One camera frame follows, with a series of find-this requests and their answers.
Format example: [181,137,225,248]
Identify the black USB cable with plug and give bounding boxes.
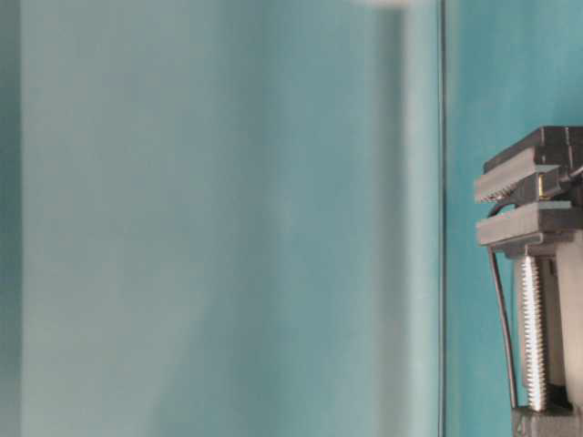
[537,166,583,204]

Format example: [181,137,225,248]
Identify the black and steel bench vise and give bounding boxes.
[474,126,582,436]

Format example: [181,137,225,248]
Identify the black female connector cable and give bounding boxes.
[486,202,520,409]

